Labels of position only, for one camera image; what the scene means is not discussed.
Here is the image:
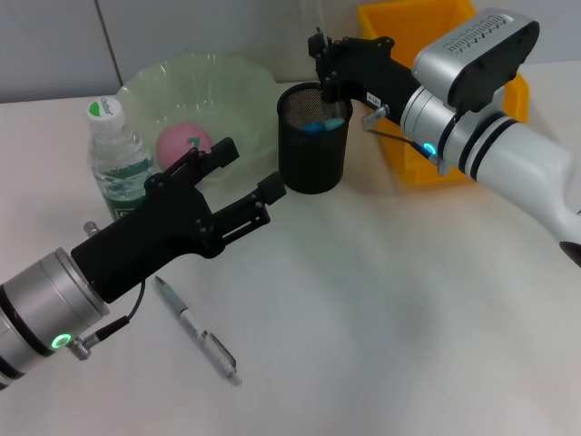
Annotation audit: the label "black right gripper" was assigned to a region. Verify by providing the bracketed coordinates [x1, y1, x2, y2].
[308, 29, 419, 126]

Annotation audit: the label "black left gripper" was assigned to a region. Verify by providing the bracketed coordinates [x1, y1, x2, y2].
[70, 138, 241, 304]

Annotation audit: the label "pink toy peach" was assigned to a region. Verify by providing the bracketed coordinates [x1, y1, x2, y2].
[155, 121, 215, 173]

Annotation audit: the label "clear plastic ruler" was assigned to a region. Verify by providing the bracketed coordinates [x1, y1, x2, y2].
[315, 0, 346, 120]

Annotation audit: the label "blue scissors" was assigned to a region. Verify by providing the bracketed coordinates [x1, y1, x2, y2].
[302, 116, 345, 137]

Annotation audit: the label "clear green-label water bottle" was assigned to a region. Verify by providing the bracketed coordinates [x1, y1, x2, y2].
[87, 96, 156, 223]

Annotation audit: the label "silver pen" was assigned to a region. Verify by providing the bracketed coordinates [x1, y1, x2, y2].
[153, 274, 242, 388]

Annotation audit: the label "black mesh pen holder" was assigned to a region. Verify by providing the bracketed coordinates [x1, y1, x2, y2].
[276, 83, 354, 196]

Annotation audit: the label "green wavy glass fruit plate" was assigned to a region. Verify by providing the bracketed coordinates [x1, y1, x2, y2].
[115, 52, 277, 185]

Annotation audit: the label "yellow plastic bin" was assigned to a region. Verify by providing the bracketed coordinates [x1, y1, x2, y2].
[357, 0, 530, 188]

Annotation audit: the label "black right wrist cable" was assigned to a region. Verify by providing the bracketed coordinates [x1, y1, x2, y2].
[361, 104, 451, 177]

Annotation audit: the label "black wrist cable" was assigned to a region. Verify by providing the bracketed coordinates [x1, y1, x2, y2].
[67, 221, 147, 362]
[361, 104, 451, 177]

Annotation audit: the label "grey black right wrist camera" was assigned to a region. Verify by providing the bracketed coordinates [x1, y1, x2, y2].
[411, 12, 542, 114]

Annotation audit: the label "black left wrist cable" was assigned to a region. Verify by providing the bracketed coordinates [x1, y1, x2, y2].
[67, 221, 147, 362]

